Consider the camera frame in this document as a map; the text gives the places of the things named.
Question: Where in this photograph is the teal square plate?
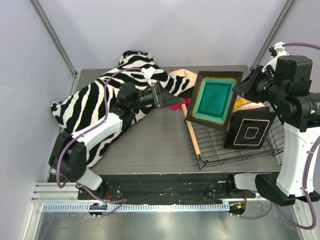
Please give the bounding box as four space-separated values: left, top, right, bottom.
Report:
185 71 244 132

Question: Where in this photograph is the left wooden rack handle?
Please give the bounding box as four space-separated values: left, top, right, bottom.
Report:
181 103 201 155

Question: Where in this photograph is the purple cable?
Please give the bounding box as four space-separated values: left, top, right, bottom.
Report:
234 42 320 230
56 68 153 217

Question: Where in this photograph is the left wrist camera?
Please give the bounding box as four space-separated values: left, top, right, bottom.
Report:
141 66 156 85

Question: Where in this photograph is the beige bucket hat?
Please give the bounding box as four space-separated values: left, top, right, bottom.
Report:
168 69 198 99

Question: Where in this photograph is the white slotted cable duct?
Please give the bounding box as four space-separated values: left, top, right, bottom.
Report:
42 201 230 213

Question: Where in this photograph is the black wire dish rack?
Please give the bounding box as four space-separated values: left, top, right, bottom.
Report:
184 106 285 170

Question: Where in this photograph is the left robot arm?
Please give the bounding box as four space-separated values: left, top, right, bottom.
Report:
48 81 182 200

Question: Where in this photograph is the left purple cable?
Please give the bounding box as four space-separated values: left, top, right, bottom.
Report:
56 68 153 217

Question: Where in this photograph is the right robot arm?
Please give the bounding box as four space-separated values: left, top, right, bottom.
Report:
225 55 320 206

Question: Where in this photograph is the black square plate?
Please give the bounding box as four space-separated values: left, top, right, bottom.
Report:
223 106 276 150

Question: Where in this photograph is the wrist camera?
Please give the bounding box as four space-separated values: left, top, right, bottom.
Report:
141 66 156 85
267 42 290 70

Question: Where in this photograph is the yellow dotted plate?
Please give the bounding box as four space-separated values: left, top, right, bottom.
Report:
233 97 257 112

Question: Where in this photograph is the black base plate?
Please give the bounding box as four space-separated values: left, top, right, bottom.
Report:
93 172 256 205

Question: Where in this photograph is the orange dotted plate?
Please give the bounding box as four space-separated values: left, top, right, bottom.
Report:
245 102 265 110

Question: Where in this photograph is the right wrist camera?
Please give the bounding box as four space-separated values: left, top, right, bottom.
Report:
267 42 290 70

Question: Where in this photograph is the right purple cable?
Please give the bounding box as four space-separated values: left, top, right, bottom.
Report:
234 42 320 230

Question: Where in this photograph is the zebra print blanket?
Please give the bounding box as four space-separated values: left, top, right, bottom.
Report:
50 50 190 168

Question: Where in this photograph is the pink cloth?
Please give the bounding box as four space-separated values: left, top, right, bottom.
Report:
170 98 191 111

